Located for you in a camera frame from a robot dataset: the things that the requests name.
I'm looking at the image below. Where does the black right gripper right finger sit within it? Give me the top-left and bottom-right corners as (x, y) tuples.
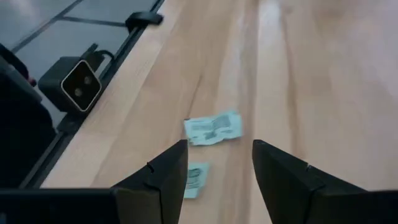
(252, 139), (369, 224)

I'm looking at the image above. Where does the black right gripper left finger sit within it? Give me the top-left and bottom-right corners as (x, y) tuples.
(111, 139), (189, 224)

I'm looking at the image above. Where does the small teal paper packet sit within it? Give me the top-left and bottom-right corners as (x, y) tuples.
(183, 161), (211, 200)

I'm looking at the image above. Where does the large teal paper packet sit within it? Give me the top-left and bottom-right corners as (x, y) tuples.
(183, 110), (244, 147)

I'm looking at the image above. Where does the black table clamp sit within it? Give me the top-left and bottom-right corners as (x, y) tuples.
(124, 11), (164, 34)

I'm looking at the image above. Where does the black square depth camera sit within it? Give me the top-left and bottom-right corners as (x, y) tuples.
(38, 55), (103, 113)

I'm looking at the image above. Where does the black camera cable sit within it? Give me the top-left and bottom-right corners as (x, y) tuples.
(81, 43), (116, 73)

